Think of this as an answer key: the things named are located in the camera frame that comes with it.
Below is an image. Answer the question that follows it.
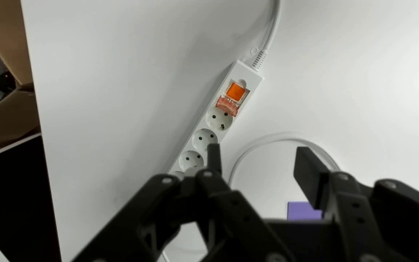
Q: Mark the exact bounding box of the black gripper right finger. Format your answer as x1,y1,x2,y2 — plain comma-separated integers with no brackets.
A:
294,146,419,262

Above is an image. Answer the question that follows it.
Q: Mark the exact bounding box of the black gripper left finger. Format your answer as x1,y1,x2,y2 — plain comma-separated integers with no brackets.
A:
73,144,289,262

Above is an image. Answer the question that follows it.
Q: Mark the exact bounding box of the white power strip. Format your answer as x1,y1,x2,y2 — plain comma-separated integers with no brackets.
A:
169,59,264,178

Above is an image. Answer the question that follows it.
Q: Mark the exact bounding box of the purple paper sheet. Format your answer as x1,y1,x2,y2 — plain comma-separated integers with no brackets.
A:
287,202,322,219

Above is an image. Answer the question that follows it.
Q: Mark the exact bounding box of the cardboard box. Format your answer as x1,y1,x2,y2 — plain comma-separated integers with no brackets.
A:
0,0,40,148

